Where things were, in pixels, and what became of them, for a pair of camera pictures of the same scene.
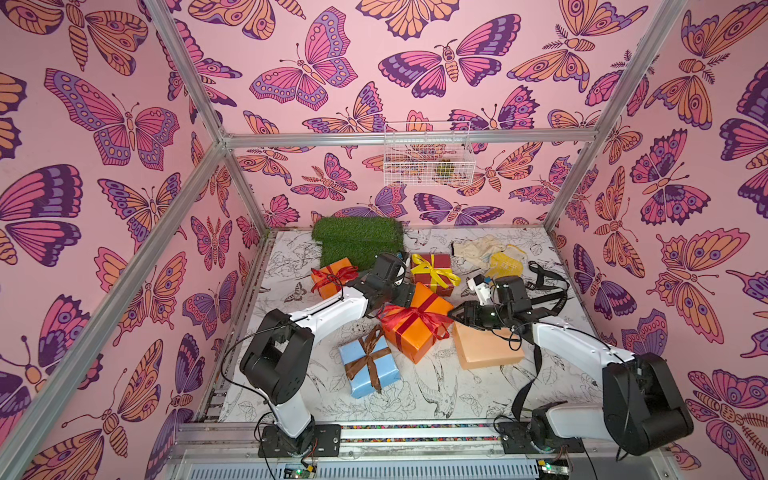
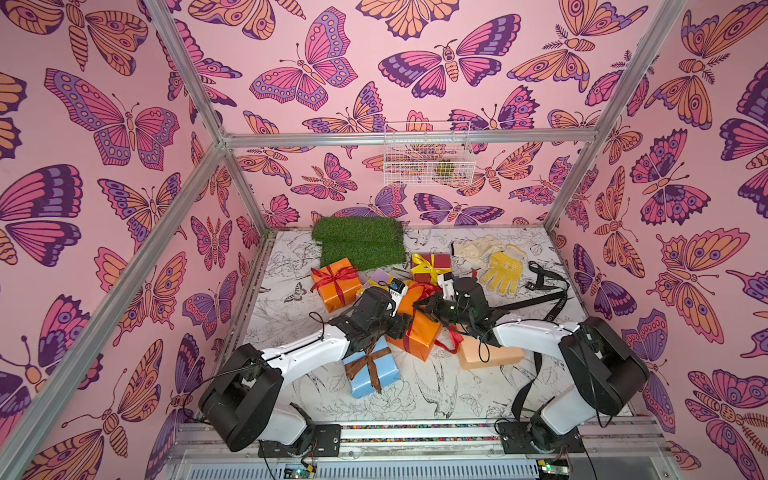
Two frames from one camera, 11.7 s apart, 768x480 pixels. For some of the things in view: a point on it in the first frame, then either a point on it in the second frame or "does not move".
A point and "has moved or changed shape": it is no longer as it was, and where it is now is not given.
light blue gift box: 370,363 does not move
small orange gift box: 331,278 does not move
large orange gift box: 414,329 does not move
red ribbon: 397,318 has moved or changed shape
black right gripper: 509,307 -> 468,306
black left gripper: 406,295 -> 399,324
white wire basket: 428,154 does not move
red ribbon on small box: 342,275 does not move
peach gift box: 479,348 does not move
